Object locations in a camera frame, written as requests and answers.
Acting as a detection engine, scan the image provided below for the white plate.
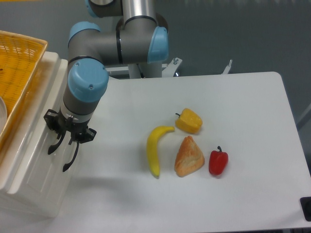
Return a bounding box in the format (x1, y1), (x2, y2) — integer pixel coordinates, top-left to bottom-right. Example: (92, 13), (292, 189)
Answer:
(0, 98), (7, 132)

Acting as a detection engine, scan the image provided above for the yellow banana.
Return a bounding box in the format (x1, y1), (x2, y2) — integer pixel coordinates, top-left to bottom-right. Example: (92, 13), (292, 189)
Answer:
(146, 126), (175, 178)

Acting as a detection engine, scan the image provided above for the red bell pepper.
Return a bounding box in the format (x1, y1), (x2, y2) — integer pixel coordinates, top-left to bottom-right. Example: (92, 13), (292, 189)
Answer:
(208, 146), (228, 176)

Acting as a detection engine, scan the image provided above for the white drawer cabinet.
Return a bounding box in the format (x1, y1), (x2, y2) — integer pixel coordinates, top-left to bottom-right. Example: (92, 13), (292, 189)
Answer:
(0, 52), (75, 217)

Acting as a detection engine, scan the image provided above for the yellow wicker basket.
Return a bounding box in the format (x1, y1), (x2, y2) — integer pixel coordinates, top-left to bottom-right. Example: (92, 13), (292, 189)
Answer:
(0, 31), (48, 148)

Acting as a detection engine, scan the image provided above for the orange bread wedge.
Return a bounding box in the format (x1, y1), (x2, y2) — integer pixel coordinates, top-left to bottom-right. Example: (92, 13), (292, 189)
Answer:
(174, 135), (205, 177)

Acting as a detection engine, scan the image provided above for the yellow bell pepper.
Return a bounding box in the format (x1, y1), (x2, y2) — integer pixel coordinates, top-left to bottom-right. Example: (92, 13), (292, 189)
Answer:
(175, 108), (203, 134)

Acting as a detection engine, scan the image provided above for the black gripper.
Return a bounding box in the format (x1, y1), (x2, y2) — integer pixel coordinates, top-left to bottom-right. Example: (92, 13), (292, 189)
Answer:
(44, 109), (97, 145)

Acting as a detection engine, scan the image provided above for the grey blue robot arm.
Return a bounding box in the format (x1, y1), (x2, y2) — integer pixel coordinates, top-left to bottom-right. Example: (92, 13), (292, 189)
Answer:
(44, 0), (169, 144)

